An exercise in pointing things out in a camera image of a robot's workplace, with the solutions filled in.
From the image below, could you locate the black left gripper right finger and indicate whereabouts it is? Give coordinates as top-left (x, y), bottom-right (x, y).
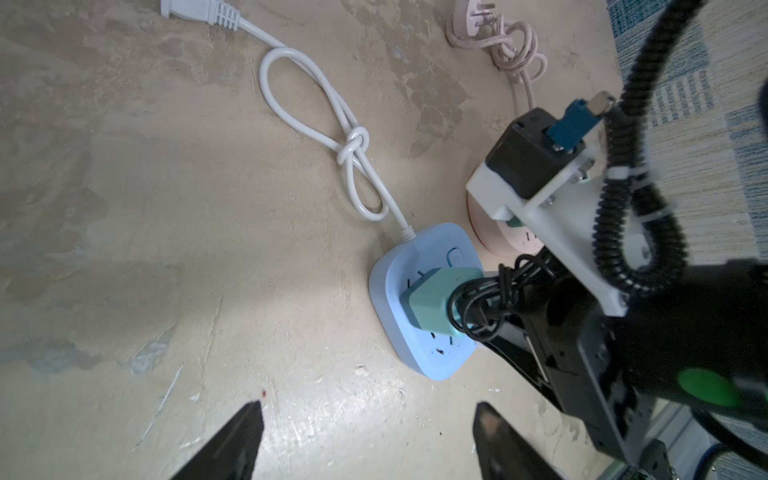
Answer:
top-left (472, 402), bottom-right (563, 480)

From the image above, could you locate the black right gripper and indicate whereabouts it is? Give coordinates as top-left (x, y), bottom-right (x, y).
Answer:
top-left (486, 278), bottom-right (655, 465)

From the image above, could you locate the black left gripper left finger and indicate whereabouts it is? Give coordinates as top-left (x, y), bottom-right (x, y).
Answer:
top-left (172, 401), bottom-right (264, 480)

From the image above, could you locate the teal charger with black cable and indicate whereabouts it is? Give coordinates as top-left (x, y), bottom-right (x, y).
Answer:
top-left (400, 248), bottom-right (565, 343)

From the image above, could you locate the green plug adapter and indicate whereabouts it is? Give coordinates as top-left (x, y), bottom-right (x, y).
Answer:
top-left (506, 216), bottom-right (525, 228)

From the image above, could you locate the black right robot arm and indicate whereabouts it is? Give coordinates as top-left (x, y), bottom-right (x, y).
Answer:
top-left (446, 1), bottom-right (767, 468)

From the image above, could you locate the pink round power strip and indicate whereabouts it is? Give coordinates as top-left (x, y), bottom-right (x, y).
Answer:
top-left (467, 178), bottom-right (544, 257)

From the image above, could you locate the blue square power strip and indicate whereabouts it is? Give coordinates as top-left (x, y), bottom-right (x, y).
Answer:
top-left (369, 223), bottom-right (483, 380)

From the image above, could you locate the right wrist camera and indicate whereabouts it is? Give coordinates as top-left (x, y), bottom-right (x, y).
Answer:
top-left (469, 92), bottom-right (628, 317)

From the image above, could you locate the white power strip cable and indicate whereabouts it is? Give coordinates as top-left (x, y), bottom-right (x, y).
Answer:
top-left (159, 0), bottom-right (418, 242)

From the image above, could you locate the pink power strip cable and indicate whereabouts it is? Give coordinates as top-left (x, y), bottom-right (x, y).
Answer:
top-left (445, 0), bottom-right (549, 115)

